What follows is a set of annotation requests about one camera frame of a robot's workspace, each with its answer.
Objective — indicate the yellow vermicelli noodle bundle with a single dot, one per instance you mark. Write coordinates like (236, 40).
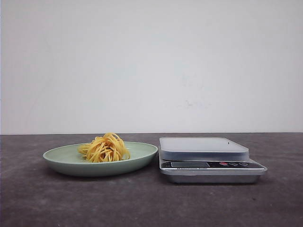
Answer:
(108, 148)

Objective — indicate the silver digital kitchen scale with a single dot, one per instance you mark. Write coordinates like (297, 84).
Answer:
(207, 160)

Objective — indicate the light green round plate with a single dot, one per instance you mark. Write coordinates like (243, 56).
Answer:
(67, 160)

